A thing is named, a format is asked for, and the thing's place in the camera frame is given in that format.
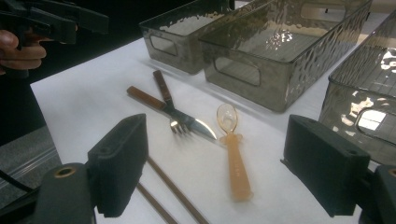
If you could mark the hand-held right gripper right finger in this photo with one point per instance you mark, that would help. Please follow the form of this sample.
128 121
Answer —
327 168

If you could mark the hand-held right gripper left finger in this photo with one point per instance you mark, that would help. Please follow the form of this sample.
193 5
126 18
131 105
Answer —
118 161

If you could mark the brown chopstick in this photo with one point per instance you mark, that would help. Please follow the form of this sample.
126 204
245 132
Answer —
155 203
177 191

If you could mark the smoky transparent plastic bin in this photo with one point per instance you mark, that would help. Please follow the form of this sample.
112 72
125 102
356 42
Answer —
183 46
367 102
280 71

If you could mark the wooden utensil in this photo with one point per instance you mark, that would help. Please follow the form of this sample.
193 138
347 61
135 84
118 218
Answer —
238 168

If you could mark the aluminium floor rail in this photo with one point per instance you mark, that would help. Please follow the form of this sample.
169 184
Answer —
28 168

